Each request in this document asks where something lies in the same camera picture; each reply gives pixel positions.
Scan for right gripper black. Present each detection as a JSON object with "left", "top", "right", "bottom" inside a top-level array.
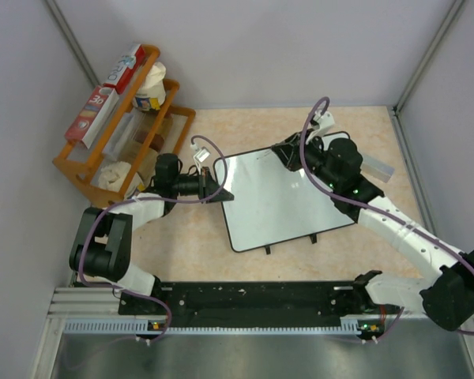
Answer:
[{"left": 272, "top": 129, "right": 340, "bottom": 190}]

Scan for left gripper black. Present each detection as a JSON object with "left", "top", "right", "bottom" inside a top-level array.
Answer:
[{"left": 172, "top": 167, "right": 233, "bottom": 204}]

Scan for white whiteboard black frame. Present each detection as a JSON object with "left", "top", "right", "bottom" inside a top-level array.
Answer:
[{"left": 213, "top": 148, "right": 354, "bottom": 253}]

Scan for white marker pen black cap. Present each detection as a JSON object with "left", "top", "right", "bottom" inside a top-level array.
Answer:
[{"left": 256, "top": 149, "right": 277, "bottom": 160}]

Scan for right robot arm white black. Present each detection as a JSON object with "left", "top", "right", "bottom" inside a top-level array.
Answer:
[{"left": 271, "top": 133, "right": 474, "bottom": 331}]

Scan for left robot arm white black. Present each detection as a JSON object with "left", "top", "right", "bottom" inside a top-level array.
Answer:
[{"left": 69, "top": 153, "right": 234, "bottom": 313}]

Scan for grey whiteboard eraser block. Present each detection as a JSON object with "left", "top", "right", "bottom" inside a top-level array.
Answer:
[{"left": 361, "top": 153, "right": 395, "bottom": 183}]

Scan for clear box of brown items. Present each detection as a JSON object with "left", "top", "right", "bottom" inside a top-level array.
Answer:
[{"left": 103, "top": 108, "right": 173, "bottom": 182}]

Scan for orange wooden rack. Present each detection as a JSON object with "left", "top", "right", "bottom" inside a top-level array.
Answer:
[{"left": 53, "top": 43, "right": 196, "bottom": 208}]

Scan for red white wrap box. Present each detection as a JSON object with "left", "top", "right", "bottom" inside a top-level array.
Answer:
[{"left": 64, "top": 85, "right": 119, "bottom": 149}]

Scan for red white foil box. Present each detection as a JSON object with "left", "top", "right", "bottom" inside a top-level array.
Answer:
[{"left": 102, "top": 43, "right": 146, "bottom": 94}]

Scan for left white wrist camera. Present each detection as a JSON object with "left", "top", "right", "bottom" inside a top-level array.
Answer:
[{"left": 190, "top": 144, "right": 211, "bottom": 164}]

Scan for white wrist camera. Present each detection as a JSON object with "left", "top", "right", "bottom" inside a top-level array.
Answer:
[
  {"left": 190, "top": 144, "right": 211, "bottom": 164},
  {"left": 308, "top": 111, "right": 335, "bottom": 140}
]

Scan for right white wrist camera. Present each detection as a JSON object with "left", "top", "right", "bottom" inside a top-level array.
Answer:
[{"left": 308, "top": 111, "right": 335, "bottom": 140}]

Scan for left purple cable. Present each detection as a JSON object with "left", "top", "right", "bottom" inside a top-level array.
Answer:
[{"left": 78, "top": 134, "right": 232, "bottom": 343}]

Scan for purple cable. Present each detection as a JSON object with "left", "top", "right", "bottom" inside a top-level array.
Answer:
[
  {"left": 78, "top": 134, "right": 232, "bottom": 343},
  {"left": 299, "top": 96, "right": 474, "bottom": 348}
]

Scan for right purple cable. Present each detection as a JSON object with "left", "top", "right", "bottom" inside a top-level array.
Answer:
[{"left": 299, "top": 96, "right": 474, "bottom": 348}]

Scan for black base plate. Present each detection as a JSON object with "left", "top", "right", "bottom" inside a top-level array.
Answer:
[{"left": 118, "top": 280, "right": 380, "bottom": 328}]

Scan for grey slotted cable duct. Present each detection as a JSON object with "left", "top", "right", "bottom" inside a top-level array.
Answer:
[{"left": 63, "top": 318, "right": 382, "bottom": 337}]

